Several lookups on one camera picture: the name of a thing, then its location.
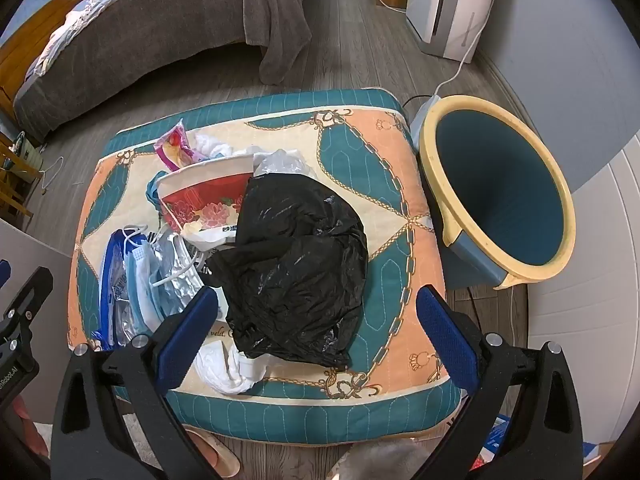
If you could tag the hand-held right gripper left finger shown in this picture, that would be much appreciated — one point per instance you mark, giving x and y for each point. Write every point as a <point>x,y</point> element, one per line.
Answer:
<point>185,335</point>

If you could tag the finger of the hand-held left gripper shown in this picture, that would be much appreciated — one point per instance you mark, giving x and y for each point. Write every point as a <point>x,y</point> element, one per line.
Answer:
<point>32,290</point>

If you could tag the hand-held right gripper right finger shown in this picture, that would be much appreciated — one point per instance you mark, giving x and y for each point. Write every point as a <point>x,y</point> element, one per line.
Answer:
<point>445,340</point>

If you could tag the black plastic bag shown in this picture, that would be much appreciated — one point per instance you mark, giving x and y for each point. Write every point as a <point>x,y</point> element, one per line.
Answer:
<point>300,260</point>

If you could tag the blue bin with yellow rim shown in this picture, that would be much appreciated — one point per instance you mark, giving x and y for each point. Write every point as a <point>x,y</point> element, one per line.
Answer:
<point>500,185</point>

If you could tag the grey board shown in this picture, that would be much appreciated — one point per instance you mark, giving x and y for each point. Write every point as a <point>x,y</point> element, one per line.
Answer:
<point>30,250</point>

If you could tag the white fluffy cloth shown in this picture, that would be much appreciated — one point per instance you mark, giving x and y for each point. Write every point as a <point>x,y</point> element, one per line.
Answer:
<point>220,370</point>

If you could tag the blue face mask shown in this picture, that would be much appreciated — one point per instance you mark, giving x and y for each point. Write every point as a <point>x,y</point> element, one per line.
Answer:
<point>152,195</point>
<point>142,285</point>

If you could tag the blue foil wrapper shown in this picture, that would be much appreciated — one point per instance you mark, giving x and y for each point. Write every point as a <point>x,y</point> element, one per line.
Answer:
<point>111,285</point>

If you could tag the white printed wrapper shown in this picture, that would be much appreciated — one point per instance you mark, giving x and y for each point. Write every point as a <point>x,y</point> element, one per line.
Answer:
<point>210,235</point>

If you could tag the blue box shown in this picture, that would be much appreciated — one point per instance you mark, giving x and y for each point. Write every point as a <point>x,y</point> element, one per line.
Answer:
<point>495,440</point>

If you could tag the wooden chair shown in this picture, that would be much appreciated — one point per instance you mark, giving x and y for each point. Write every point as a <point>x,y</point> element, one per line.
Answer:
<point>20,170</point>

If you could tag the pink slipper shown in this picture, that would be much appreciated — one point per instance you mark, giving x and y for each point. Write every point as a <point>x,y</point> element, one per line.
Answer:
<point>215,457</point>

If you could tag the grey cloth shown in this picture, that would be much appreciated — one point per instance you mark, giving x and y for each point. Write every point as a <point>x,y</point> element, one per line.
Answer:
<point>380,462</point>

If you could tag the red and white packet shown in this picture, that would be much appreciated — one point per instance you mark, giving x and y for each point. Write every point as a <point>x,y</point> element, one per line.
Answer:
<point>200,195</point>

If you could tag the white panelled cabinet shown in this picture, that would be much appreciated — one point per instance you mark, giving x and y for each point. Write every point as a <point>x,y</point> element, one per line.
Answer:
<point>600,260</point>

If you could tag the patterned quilted cushion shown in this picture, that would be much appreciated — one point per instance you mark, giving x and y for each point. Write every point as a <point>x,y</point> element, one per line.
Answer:
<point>390,170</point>

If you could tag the pink snack wrapper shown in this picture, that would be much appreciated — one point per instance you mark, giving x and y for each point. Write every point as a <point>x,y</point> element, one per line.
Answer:
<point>175,147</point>

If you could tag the white crumpled tissue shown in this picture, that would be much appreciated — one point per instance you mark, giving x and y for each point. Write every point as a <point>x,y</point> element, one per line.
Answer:
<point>212,145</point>

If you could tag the clear plastic bag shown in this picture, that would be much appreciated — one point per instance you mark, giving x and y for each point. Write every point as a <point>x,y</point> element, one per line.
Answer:
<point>282,162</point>

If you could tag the grey power adapter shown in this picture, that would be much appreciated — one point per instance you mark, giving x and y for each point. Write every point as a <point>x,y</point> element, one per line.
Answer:
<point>422,115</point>

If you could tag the white floral bed sheet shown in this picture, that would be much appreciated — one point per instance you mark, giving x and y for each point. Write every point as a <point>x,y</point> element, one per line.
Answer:
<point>65,35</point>

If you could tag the white air purifier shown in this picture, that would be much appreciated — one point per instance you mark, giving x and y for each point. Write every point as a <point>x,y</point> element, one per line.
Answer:
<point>450,5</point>

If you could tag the wooden bed frame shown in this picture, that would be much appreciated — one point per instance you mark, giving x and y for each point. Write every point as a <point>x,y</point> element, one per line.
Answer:
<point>30,45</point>

